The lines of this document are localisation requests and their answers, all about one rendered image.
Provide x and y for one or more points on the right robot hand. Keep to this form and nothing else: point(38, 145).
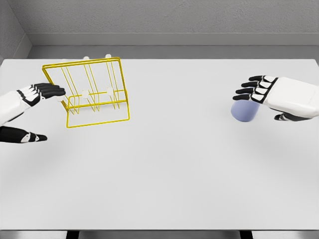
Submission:
point(291, 97)

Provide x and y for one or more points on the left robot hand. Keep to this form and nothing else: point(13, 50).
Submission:
point(11, 104)

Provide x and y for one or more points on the light blue cup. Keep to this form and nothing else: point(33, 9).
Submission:
point(244, 112)

